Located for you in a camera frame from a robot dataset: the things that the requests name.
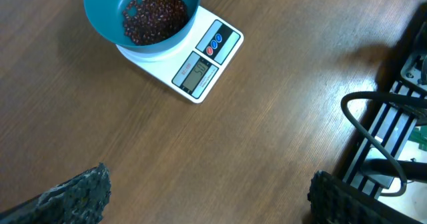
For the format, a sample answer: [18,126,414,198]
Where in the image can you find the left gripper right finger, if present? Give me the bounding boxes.
[308,171,421,224]

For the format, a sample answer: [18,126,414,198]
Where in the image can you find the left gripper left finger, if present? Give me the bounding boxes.
[1,163,111,224]

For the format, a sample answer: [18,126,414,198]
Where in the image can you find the white digital kitchen scale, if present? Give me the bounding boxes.
[117,6,244,103]

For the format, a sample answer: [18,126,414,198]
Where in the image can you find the blue-grey plastic bowl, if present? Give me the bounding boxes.
[83,0,200,53]

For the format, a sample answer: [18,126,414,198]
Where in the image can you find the adzuki beans in bowl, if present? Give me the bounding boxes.
[122,0,189,45]

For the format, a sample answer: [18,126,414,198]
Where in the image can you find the aluminium extrusion frame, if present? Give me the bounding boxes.
[342,21,426,199]

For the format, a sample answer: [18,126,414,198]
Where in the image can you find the black overhead stand cable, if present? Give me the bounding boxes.
[340,91,427,198]

